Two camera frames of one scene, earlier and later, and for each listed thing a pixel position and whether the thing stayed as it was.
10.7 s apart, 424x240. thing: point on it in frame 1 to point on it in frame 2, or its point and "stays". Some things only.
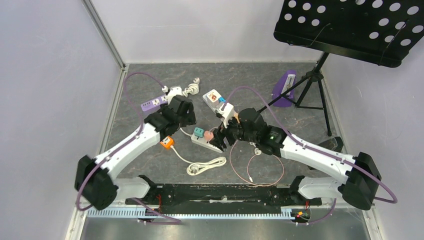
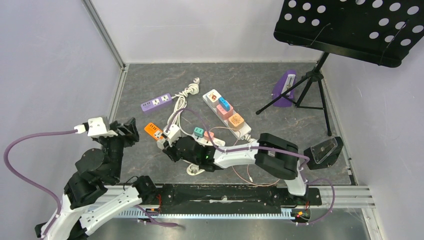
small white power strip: (202, 141) stays
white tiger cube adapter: (213, 97) stays
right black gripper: (224, 136) to (173, 148)
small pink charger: (208, 135) stays
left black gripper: (189, 118) to (130, 128)
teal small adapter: (199, 132) stays
